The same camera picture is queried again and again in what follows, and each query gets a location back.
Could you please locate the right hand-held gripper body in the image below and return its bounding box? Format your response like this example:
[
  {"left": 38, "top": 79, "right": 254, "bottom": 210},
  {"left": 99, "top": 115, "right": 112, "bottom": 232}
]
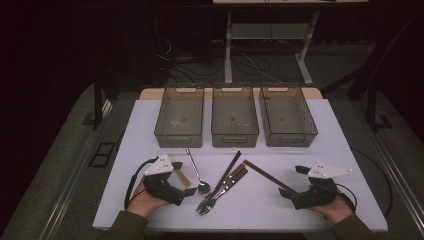
[{"left": 291, "top": 161, "right": 354, "bottom": 210}]

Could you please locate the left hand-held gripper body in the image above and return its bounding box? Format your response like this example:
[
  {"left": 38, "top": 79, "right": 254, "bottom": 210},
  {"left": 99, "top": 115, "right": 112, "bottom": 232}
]
[{"left": 143, "top": 153, "right": 186, "bottom": 206}]

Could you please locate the metal spoon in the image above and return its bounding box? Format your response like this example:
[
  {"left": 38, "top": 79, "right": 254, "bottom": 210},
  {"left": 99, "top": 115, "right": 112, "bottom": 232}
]
[{"left": 185, "top": 148, "right": 212, "bottom": 195}]

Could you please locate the brown chopstick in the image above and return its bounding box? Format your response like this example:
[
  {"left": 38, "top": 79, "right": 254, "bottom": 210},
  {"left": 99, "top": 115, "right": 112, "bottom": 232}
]
[
  {"left": 243, "top": 160, "right": 295, "bottom": 195},
  {"left": 242, "top": 159, "right": 294, "bottom": 194}
]

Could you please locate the black chopstick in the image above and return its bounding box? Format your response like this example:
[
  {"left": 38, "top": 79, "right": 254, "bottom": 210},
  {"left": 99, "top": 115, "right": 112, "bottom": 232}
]
[
  {"left": 204, "top": 151, "right": 242, "bottom": 201},
  {"left": 205, "top": 150, "right": 242, "bottom": 200}
]

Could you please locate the translucent brown plastic bin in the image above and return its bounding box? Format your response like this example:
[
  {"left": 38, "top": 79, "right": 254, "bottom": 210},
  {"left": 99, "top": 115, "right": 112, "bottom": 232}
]
[
  {"left": 258, "top": 83, "right": 319, "bottom": 148},
  {"left": 211, "top": 84, "right": 260, "bottom": 149},
  {"left": 153, "top": 85, "right": 205, "bottom": 149}
]

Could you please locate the person's right hand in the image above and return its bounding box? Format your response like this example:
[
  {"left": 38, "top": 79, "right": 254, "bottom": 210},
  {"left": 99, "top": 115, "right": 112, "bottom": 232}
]
[{"left": 309, "top": 194, "right": 354, "bottom": 225}]

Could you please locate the person's left hand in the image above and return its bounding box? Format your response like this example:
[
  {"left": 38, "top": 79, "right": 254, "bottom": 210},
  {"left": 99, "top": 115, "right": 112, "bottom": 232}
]
[{"left": 126, "top": 179, "right": 169, "bottom": 219}]

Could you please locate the white table mat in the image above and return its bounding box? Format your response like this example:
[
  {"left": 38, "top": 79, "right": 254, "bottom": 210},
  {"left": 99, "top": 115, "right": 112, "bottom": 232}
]
[{"left": 92, "top": 98, "right": 389, "bottom": 233}]

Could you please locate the black metal stand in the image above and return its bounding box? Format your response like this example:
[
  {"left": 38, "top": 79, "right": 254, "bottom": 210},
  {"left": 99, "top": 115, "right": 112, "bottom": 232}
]
[
  {"left": 92, "top": 71, "right": 116, "bottom": 131},
  {"left": 366, "top": 43, "right": 395, "bottom": 133}
]

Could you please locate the white metal desk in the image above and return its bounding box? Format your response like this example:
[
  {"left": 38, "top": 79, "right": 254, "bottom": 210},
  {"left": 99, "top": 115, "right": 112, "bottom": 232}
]
[{"left": 212, "top": 0, "right": 369, "bottom": 86}]

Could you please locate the left hand-held gripper cable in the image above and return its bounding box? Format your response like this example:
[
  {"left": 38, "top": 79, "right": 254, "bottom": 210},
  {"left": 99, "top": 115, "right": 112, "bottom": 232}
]
[{"left": 123, "top": 156, "right": 159, "bottom": 211}]

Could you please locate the hand-held gripper cable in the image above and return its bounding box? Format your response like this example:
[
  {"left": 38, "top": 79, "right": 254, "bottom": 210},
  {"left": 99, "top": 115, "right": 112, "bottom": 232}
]
[
  {"left": 123, "top": 156, "right": 159, "bottom": 211},
  {"left": 334, "top": 182, "right": 358, "bottom": 214}
]

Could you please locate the right hand-held gripper cable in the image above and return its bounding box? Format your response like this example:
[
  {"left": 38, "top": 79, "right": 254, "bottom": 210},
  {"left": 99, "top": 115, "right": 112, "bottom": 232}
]
[{"left": 334, "top": 182, "right": 358, "bottom": 214}]

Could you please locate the black floor socket frame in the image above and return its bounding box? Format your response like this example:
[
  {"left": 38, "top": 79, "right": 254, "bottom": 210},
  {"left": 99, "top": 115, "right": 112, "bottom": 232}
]
[{"left": 88, "top": 142, "right": 117, "bottom": 168}]

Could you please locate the thin black floor cable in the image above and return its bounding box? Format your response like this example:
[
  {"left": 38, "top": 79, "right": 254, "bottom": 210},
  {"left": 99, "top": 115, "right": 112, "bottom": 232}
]
[{"left": 351, "top": 146, "right": 394, "bottom": 219}]

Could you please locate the aluminium floor rail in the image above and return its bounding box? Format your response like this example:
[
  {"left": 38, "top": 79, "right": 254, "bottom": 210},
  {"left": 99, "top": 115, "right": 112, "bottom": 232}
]
[
  {"left": 359, "top": 126, "right": 424, "bottom": 231},
  {"left": 39, "top": 99, "right": 113, "bottom": 240}
]

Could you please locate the tangle of black floor cables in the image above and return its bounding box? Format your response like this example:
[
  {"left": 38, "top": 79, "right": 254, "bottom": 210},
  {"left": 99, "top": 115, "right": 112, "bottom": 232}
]
[{"left": 154, "top": 16, "right": 241, "bottom": 84}]

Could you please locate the white floor cable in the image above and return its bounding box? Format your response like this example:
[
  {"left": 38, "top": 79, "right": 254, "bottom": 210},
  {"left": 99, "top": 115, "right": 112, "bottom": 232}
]
[{"left": 240, "top": 52, "right": 285, "bottom": 84}]

